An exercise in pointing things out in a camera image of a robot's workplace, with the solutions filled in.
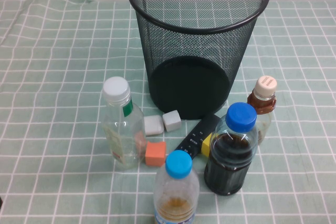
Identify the clear bottle white cap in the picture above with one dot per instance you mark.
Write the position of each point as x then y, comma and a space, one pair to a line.
115, 87

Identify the dark liquid bottle blue cap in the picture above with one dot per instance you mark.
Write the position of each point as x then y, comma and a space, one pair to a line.
240, 116

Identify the small bottle beige cap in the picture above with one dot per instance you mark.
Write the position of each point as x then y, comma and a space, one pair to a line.
266, 85

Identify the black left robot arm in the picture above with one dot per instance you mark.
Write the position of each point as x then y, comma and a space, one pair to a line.
0, 201

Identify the black mesh wastebasket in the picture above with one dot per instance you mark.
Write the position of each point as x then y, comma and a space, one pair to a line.
189, 90

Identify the gray cube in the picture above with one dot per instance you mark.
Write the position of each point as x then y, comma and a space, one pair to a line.
172, 121

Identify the white rounded case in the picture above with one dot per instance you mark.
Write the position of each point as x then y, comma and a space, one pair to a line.
153, 125

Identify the black remote control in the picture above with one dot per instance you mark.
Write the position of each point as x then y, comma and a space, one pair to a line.
195, 134

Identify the orange cube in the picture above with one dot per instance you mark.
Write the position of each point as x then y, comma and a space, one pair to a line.
155, 154

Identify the yellow cube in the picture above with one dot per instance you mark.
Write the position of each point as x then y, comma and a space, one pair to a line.
206, 144

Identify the cloudy bottle blue cap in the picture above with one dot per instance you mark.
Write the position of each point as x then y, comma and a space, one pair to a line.
178, 163

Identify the green checked tablecloth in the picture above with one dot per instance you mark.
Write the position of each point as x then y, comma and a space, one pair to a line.
52, 103

